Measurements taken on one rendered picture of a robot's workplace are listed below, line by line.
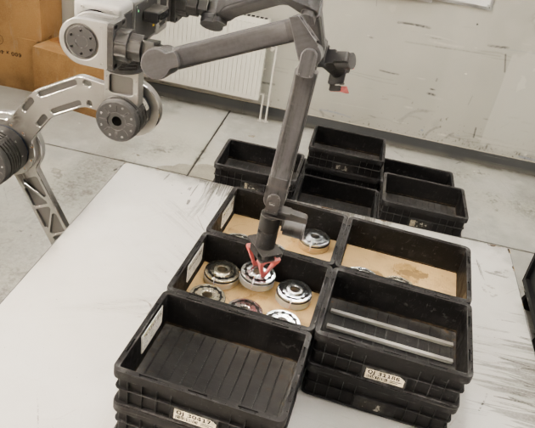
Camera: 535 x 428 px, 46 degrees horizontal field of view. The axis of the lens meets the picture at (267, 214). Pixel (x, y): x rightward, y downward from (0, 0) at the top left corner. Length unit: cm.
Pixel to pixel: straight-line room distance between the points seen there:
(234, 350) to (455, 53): 347
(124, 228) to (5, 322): 57
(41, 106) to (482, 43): 329
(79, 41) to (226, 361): 89
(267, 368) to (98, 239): 87
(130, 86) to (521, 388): 148
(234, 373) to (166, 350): 18
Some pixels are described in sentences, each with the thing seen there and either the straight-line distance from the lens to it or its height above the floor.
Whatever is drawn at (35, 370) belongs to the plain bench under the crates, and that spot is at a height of 70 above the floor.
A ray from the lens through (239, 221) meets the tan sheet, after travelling 213.
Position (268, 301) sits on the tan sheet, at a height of 83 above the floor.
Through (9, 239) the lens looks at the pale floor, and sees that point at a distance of 346.
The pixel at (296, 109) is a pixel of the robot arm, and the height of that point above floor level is 139.
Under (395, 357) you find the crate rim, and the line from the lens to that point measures 161.
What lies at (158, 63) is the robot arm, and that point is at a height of 144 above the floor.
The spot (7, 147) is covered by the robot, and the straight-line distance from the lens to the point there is 229.
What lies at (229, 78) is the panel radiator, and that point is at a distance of 483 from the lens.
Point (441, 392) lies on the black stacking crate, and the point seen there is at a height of 85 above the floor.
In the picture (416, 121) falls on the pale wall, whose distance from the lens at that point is 491.
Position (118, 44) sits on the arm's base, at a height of 146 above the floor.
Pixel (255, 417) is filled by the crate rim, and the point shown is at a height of 92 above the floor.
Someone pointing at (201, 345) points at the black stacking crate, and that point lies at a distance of 166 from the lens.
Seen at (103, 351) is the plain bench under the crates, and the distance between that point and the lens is 182.
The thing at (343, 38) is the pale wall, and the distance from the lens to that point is 472.
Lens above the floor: 199
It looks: 32 degrees down
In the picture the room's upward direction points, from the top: 10 degrees clockwise
